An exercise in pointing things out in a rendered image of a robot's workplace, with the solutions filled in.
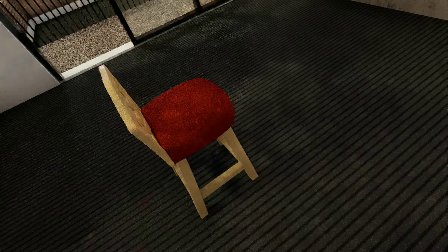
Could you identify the black metal window frame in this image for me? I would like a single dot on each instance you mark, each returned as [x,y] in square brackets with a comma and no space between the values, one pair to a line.
[123,24]

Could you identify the black metal balcony railing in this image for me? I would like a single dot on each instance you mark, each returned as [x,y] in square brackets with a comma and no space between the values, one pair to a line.
[63,15]

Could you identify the wooden stool with red cushion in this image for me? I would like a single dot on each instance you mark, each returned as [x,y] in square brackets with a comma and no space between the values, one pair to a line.
[185,119]

